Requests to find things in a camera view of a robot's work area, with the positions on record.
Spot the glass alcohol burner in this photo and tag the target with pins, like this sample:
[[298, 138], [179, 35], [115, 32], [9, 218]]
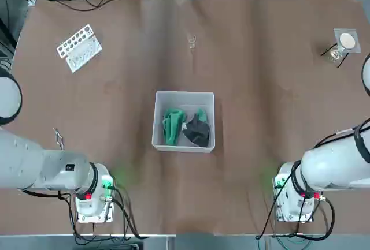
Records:
[[334, 55]]

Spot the clear glass beaker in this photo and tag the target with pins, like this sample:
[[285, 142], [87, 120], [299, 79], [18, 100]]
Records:
[[192, 40]]

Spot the grey and green cloth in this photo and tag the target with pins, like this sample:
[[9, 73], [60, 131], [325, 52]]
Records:
[[198, 134]]

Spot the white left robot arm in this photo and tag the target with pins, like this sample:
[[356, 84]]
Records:
[[29, 157]]

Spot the white test tube rack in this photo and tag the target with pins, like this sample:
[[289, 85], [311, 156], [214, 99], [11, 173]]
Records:
[[79, 49]]

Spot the white plastic box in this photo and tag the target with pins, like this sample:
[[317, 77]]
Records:
[[185, 149]]

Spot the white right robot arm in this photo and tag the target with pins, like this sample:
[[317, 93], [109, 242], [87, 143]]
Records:
[[326, 169]]

